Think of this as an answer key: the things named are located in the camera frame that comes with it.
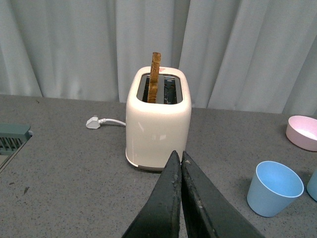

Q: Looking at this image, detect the light blue plastic cup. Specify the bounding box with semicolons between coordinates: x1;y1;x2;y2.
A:
247;161;304;217
307;169;317;201

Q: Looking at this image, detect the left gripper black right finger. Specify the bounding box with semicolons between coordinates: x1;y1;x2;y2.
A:
181;151;264;238

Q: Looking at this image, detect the white power cable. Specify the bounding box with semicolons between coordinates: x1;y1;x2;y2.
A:
98;118;126;126

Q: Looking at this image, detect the white power plug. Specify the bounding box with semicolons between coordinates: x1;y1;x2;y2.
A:
86;117;100;129

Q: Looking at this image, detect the pink plastic bowl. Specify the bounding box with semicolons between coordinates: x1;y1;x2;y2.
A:
286;116;317;152

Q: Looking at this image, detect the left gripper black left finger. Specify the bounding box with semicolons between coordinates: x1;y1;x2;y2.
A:
123;151;182;238

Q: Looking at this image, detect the brown toast slice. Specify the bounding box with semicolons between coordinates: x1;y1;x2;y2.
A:
147;52;161;103

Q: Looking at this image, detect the cream white toaster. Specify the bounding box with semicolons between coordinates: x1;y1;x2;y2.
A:
125;66;192;171

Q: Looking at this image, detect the green dish rack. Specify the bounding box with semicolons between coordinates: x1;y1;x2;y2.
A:
0;123;33;172

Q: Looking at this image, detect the grey pleated curtain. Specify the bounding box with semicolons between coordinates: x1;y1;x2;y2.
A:
0;0;317;116

